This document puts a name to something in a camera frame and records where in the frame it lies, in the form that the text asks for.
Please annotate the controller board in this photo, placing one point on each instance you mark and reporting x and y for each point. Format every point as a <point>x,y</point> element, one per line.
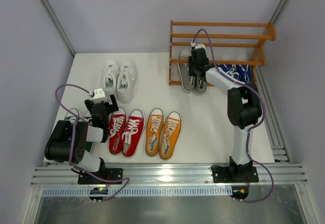
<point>239,193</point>
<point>98,193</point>

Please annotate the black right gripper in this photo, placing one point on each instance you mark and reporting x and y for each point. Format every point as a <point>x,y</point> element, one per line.
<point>197,69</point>

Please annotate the green canvas sneaker right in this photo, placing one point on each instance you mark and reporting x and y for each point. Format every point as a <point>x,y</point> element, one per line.
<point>88,118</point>

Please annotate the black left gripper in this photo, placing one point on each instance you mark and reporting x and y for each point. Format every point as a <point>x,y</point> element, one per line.
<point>113,104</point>

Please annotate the red canvas sneaker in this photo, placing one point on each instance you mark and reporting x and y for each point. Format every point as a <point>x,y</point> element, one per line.
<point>132,133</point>
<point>116,129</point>

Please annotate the orange canvas sneaker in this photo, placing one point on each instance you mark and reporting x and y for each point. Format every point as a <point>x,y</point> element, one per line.
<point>153,131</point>
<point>170,136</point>

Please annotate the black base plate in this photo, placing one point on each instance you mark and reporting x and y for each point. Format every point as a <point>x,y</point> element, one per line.
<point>110,174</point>
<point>231,174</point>

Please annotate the white leather sneaker left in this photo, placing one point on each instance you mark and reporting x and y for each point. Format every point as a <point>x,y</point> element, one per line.
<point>110,76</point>

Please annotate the right controller board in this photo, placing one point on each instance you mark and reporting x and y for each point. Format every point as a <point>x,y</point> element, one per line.
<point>239,193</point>

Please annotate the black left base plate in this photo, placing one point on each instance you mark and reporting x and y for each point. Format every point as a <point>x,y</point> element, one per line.
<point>110,174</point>

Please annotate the slotted grey cable duct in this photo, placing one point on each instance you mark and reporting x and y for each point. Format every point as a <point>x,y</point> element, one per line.
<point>142,191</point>

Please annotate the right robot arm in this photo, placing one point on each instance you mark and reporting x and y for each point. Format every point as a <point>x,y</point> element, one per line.
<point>243,111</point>

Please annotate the aluminium mounting rail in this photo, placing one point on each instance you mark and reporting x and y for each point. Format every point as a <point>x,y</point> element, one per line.
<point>162,174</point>

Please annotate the blue canvas sneaker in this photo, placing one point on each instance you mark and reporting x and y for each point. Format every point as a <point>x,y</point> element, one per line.
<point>245,74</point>
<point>231,70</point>

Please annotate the grey canvas sneaker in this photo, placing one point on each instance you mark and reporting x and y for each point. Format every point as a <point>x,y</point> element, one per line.
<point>184,70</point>
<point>200,89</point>

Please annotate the white leather sneaker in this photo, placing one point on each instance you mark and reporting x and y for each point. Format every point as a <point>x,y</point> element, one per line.
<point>126,81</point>
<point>110,76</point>

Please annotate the white leather sneaker right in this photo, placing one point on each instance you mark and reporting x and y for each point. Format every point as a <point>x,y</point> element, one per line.
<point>126,81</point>

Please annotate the left controller board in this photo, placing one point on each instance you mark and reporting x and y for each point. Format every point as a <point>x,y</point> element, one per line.
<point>98,193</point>

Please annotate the wooden shoe shelf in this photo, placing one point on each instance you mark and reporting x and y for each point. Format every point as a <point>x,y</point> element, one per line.
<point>254,41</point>

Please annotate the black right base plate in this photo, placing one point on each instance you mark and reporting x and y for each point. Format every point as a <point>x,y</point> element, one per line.
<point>231,174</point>

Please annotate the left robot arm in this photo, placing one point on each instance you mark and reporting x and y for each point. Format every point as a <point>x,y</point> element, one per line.
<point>67,143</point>

